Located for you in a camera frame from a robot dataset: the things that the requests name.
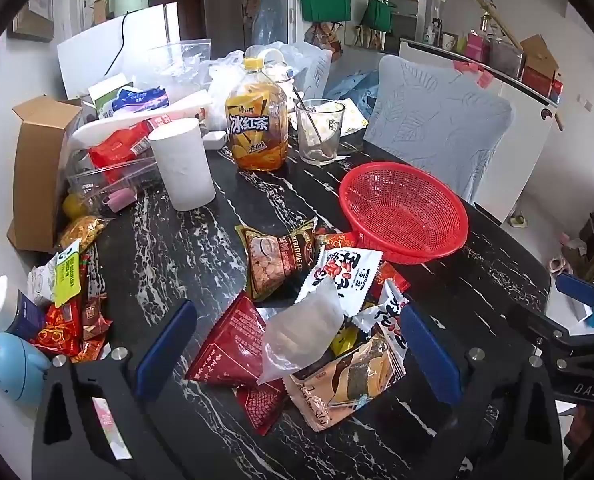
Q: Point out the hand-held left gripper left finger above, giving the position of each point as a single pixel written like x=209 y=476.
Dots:
x=167 y=350

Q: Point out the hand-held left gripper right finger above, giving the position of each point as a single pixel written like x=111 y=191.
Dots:
x=429 y=355

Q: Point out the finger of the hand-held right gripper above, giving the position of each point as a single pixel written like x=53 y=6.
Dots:
x=577 y=287
x=537 y=322

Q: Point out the small white peanut packet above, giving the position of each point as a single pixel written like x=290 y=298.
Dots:
x=389 y=325

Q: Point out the dark red snack packet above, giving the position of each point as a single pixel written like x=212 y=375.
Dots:
x=227 y=345

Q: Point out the yellow snack packet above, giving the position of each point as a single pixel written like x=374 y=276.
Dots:
x=344 y=340

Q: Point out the beige seaweed snack packet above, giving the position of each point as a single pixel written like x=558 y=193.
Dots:
x=347 y=385

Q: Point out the large white peanut packet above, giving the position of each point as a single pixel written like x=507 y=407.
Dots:
x=337 y=275

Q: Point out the translucent white snack packet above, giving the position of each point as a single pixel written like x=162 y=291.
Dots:
x=302 y=335

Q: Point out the brown biscuit snack packet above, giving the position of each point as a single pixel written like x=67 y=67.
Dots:
x=269 y=265

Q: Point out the red plastic basket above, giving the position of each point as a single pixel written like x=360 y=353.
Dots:
x=402 y=210

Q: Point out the pile of red candy packets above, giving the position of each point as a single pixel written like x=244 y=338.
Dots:
x=69 y=330

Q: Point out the white packet green label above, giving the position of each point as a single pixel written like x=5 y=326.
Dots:
x=52 y=275

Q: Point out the yellow noodle packet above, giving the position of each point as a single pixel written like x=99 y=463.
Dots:
x=84 y=232

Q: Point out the light blue round device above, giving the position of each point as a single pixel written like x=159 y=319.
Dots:
x=17 y=370

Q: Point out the pink block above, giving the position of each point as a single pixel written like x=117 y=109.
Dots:
x=119 y=200

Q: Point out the white lid blue jar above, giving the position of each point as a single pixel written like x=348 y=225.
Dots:
x=9 y=310

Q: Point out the yellow round fruit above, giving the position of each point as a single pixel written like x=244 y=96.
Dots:
x=73 y=206

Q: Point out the clear plastic container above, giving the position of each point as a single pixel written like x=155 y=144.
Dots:
x=107 y=180

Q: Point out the toilet paper roll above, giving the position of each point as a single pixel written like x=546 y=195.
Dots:
x=182 y=165

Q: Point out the red gift box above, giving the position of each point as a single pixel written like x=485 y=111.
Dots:
x=542 y=85

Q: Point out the bright red food packet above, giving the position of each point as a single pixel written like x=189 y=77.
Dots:
x=119 y=147

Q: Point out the white charger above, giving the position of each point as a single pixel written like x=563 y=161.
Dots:
x=214 y=140

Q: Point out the large cardboard box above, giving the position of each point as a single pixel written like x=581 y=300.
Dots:
x=39 y=170

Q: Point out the grey covered chair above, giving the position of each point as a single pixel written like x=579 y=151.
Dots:
x=432 y=115

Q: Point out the small open cardboard box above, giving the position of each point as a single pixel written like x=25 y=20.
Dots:
x=539 y=57

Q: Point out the dark gift box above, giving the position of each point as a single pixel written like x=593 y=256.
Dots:
x=504 y=57

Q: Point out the glass cup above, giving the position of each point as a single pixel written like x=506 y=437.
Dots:
x=319 y=135

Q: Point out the iced tea bottle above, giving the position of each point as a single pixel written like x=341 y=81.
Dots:
x=257 y=120

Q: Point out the blue tissue packet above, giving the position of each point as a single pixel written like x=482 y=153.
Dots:
x=139 y=100

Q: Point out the yellow white packet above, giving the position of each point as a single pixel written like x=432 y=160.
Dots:
x=352 y=115

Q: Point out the pink box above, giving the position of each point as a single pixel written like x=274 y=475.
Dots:
x=477 y=47

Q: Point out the metal spoon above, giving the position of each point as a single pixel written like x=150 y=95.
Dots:
x=309 y=120

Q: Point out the white green carton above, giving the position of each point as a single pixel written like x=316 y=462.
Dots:
x=104 y=92

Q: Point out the white mug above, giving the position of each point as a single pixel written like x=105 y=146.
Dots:
x=449 y=41

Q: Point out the blue plastic bag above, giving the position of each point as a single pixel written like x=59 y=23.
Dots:
x=352 y=87

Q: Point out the white plastic bag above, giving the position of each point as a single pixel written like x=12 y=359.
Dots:
x=227 y=75

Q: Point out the bamboo stick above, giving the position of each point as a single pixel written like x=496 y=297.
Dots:
x=482 y=7

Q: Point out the white refrigerator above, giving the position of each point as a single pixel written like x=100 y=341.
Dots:
x=97 y=55

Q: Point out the white jug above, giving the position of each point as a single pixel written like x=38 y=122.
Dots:
x=274 y=62

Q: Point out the clear glass bottle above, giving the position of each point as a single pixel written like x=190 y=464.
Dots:
x=433 y=15

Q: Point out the cartoon print bag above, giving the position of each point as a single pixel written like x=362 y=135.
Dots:
x=324 y=40

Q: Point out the picture frame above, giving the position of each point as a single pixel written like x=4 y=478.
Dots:
x=32 y=15

